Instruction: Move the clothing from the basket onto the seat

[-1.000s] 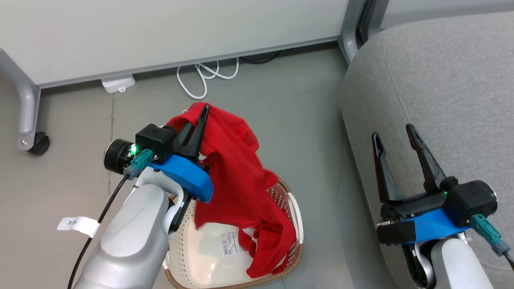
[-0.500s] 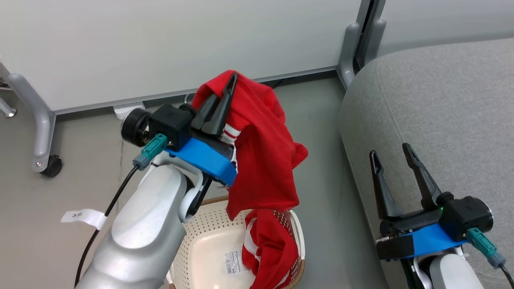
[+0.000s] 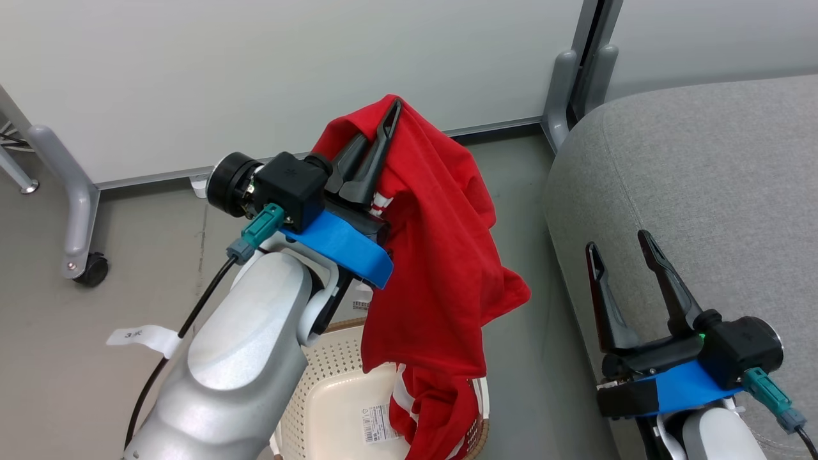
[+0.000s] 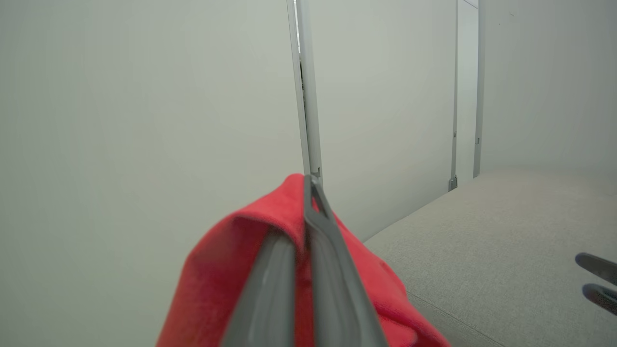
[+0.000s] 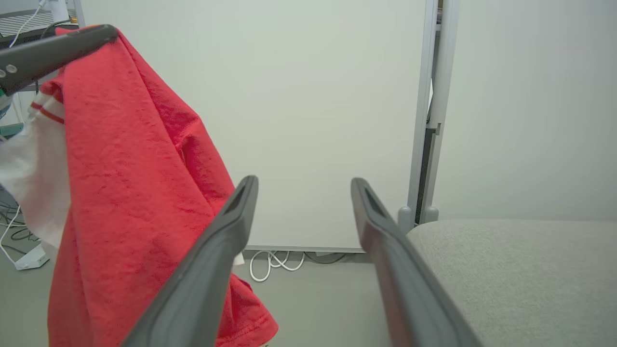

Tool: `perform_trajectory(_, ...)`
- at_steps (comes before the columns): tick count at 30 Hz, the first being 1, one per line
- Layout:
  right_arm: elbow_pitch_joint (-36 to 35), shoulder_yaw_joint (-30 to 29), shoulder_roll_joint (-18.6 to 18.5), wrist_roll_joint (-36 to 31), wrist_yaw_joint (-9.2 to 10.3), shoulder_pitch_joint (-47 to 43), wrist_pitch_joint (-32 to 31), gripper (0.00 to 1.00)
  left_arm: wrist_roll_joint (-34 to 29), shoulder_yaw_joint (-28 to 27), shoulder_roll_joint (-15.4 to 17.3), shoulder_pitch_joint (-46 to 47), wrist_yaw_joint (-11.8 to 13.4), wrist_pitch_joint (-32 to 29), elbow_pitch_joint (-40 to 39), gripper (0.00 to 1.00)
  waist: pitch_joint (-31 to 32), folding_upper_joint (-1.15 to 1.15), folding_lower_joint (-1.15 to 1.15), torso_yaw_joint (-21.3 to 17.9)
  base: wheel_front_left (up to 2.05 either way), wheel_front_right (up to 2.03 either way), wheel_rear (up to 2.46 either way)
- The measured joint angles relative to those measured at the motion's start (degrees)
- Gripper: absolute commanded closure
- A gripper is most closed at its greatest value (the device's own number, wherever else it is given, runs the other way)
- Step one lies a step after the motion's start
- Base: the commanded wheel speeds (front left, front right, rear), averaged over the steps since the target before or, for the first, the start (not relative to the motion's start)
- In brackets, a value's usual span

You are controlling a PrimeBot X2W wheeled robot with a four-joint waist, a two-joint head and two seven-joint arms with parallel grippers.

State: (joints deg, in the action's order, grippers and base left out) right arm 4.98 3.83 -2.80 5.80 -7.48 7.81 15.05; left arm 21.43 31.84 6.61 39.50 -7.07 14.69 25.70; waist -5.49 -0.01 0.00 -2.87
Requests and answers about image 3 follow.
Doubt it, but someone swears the black arm cable teal plug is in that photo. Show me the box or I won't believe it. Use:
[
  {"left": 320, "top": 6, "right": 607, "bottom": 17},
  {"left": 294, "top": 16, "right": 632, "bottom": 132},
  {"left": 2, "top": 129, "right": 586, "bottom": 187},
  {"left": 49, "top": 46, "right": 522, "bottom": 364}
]
[
  {"left": 741, "top": 367, "right": 818, "bottom": 460},
  {"left": 123, "top": 203, "right": 285, "bottom": 451}
]

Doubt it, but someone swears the cream perforated laundry basket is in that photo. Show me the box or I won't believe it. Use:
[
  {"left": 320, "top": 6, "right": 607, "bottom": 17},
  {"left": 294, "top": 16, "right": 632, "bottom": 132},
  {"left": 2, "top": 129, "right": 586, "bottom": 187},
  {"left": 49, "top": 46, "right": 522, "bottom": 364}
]
[{"left": 268, "top": 316, "right": 491, "bottom": 460}]

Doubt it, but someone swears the white partition with grey post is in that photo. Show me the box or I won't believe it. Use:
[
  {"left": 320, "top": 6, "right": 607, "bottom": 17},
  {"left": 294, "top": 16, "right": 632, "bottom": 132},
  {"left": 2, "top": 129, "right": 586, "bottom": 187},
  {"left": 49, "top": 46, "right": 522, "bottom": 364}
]
[{"left": 578, "top": 0, "right": 818, "bottom": 123}]

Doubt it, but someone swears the black left arm cable teal plug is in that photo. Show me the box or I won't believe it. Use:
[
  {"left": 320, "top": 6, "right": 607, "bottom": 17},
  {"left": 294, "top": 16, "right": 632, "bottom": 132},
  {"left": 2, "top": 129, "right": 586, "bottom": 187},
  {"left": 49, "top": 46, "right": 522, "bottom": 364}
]
[{"left": 123, "top": 203, "right": 285, "bottom": 451}]

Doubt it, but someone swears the white rolling partition with caster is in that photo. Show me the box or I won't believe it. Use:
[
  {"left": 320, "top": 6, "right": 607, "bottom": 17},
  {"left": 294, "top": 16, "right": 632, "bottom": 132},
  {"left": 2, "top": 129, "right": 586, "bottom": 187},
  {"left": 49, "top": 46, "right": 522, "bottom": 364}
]
[{"left": 0, "top": 0, "right": 601, "bottom": 288}]

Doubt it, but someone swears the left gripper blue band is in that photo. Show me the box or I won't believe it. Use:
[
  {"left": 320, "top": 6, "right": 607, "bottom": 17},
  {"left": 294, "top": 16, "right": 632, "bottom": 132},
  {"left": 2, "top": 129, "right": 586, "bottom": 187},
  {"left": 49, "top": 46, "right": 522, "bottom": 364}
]
[{"left": 286, "top": 98, "right": 404, "bottom": 290}]

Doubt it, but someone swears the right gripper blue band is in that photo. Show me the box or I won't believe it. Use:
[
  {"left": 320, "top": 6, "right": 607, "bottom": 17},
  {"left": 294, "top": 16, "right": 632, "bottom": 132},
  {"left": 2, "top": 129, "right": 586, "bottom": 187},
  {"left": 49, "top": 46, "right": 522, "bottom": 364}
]
[{"left": 585, "top": 230, "right": 743, "bottom": 420}]

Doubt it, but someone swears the white paper cable tag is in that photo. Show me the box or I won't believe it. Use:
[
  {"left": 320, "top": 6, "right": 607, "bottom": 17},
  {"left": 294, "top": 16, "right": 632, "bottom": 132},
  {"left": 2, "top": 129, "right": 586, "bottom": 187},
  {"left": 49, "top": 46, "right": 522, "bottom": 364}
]
[{"left": 105, "top": 325, "right": 183, "bottom": 359}]

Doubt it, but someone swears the red garment with white stripes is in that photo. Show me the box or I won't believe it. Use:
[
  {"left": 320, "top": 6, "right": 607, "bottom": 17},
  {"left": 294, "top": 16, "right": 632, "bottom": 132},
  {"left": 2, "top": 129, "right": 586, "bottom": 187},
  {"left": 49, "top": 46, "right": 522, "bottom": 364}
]
[{"left": 310, "top": 95, "right": 532, "bottom": 460}]

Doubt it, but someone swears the white barcode sticker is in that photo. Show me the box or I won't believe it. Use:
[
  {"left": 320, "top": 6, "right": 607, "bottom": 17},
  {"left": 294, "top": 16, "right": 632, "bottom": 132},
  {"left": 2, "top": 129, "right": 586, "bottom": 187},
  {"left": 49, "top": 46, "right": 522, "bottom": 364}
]
[{"left": 362, "top": 404, "right": 402, "bottom": 445}]

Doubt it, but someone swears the black right arm cable teal plug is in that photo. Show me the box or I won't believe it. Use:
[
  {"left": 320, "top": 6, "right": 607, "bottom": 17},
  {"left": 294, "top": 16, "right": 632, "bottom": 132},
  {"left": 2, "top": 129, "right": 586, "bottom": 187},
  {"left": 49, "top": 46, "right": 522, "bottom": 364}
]
[{"left": 741, "top": 367, "right": 818, "bottom": 460}]

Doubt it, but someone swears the grey fabric sofa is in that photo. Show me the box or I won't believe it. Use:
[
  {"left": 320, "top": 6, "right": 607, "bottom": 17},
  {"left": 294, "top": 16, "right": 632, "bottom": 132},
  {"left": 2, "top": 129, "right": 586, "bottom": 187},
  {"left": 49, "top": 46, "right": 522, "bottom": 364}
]
[{"left": 543, "top": 73, "right": 818, "bottom": 460}]

